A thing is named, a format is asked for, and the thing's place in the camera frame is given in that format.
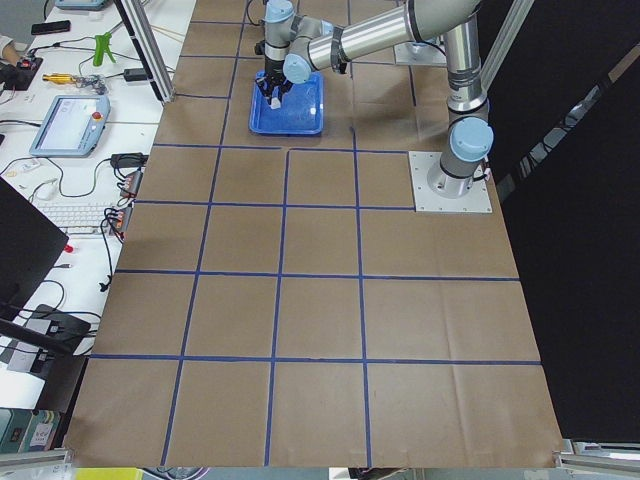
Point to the black smartphone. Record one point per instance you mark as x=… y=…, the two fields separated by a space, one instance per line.
x=46 y=28

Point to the blue plastic tray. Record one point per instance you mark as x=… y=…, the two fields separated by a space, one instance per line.
x=301 y=112

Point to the yellow tool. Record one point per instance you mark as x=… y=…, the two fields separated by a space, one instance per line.
x=60 y=79

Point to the black power adapter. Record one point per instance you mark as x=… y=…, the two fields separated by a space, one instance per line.
x=135 y=75

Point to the green handled reacher grabber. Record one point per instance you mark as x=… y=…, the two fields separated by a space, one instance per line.
x=102 y=49

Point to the teach pendant tablet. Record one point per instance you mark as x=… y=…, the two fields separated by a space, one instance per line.
x=72 y=126

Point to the white keyboard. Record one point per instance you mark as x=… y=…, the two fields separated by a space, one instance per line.
x=75 y=219

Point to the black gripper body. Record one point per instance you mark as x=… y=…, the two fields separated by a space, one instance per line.
x=274 y=66

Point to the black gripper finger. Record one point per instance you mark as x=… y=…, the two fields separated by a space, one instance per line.
x=284 y=88
x=264 y=86

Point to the aluminium frame post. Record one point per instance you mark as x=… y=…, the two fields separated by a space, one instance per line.
x=139 y=29

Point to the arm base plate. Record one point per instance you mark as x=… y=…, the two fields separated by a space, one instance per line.
x=436 y=192

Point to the black monitor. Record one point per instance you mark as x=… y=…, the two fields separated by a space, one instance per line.
x=30 y=246

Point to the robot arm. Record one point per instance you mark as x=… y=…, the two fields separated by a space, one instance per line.
x=427 y=33

